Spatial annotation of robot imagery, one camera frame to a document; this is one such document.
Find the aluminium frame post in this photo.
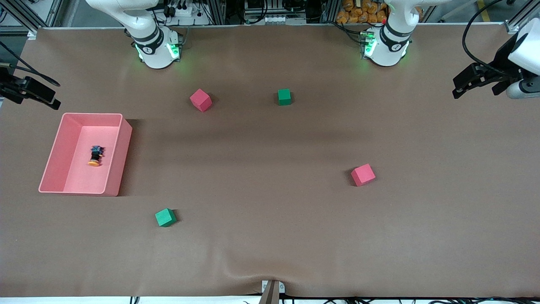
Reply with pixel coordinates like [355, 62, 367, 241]
[504, 0, 540, 34]
[0, 0, 64, 39]

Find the pile of orange objects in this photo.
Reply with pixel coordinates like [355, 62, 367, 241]
[336, 0, 389, 24]

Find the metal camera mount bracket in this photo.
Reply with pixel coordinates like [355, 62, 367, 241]
[258, 280, 286, 304]

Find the brown table cover mat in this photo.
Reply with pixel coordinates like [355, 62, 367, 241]
[0, 23, 540, 299]

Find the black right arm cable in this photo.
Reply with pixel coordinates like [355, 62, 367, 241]
[0, 41, 61, 88]

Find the pink foam cube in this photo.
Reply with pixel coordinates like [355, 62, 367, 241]
[189, 89, 213, 113]
[351, 163, 376, 187]

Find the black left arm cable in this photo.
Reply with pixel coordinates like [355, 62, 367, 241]
[462, 0, 513, 79]

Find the orange push button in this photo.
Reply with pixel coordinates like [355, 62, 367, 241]
[88, 145, 105, 168]

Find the pink plastic bin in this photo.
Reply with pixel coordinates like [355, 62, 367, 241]
[39, 113, 133, 197]

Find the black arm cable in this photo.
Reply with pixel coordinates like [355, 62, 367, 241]
[462, 0, 513, 79]
[0, 41, 61, 88]

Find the white power strip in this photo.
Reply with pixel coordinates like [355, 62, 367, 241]
[165, 0, 212, 27]

